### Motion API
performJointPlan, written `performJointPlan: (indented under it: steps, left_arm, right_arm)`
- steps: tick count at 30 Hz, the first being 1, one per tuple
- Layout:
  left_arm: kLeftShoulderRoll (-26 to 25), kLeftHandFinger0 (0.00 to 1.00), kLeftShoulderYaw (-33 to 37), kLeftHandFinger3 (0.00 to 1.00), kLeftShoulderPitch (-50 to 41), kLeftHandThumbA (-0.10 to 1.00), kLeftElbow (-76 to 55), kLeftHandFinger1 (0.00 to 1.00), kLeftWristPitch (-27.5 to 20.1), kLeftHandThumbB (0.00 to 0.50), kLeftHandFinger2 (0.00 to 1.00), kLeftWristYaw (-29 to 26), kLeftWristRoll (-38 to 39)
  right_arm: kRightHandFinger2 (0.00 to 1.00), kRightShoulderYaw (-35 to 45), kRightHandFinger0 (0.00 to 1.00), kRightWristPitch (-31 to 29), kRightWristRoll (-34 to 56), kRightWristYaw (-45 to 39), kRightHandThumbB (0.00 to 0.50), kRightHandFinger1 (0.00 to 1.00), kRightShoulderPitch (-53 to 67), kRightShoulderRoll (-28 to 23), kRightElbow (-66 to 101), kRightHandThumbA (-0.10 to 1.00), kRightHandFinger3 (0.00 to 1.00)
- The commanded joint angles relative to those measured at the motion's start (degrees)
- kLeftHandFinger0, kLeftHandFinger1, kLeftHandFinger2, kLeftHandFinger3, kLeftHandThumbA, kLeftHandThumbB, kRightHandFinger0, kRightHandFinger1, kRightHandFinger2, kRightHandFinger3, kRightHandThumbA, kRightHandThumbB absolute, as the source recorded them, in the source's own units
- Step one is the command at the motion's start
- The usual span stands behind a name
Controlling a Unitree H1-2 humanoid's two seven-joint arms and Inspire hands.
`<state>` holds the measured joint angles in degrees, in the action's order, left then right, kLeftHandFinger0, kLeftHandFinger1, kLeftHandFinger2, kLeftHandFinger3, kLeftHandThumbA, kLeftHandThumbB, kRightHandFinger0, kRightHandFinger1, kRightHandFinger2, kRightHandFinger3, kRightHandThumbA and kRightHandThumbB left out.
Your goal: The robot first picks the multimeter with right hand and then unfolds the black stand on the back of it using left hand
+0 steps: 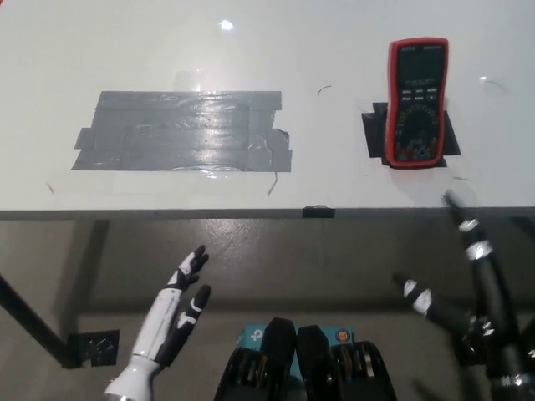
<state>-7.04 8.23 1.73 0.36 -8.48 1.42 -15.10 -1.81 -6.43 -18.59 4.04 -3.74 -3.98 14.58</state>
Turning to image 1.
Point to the grey duct tape patch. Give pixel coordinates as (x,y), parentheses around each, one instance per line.
(179,133)

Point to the small black tape piece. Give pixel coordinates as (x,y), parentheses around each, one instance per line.
(318,212)

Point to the black tape patch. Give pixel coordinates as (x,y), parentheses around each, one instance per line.
(374,133)

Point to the black and teal robot body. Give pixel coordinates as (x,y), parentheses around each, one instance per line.
(284,342)

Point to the black right hand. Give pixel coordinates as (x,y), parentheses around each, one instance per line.
(495,288)

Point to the red digital multimeter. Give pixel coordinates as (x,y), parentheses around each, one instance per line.
(418,83)

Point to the white and black left hand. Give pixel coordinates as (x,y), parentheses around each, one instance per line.
(161,321)

